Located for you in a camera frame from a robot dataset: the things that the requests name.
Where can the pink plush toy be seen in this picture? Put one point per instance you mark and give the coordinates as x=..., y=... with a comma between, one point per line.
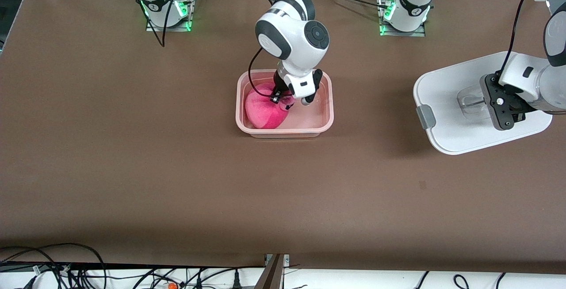
x=263, y=112

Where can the aluminium table leg profile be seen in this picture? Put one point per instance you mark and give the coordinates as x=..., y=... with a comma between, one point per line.
x=272, y=275

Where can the black power plug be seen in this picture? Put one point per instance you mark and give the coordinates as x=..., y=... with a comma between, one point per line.
x=236, y=282

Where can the brown table cover sheet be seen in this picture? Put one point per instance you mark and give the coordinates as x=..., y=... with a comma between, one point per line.
x=283, y=213

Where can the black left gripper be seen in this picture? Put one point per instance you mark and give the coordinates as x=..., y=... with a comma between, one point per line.
x=510, y=90

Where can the translucent pink plastic box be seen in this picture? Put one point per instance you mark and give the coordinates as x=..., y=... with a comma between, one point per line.
x=314, y=121

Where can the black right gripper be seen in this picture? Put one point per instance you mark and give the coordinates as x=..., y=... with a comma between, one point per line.
x=280, y=86

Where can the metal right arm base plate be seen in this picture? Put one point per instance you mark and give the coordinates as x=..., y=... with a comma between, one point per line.
x=152, y=27

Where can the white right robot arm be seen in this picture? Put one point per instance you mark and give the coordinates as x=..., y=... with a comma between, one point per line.
x=292, y=41

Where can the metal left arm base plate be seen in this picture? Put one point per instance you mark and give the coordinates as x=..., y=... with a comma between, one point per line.
x=418, y=33

